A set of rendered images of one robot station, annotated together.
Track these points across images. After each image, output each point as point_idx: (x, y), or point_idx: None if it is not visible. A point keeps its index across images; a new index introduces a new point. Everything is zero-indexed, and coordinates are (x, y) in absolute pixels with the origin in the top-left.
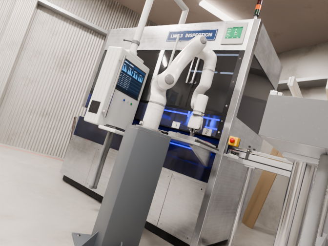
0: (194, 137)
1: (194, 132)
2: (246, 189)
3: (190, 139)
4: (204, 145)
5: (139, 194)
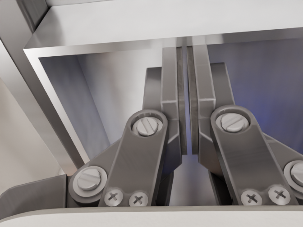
0: (90, 34)
1: (126, 129)
2: (56, 174)
3: (153, 4)
4: (13, 93)
5: None
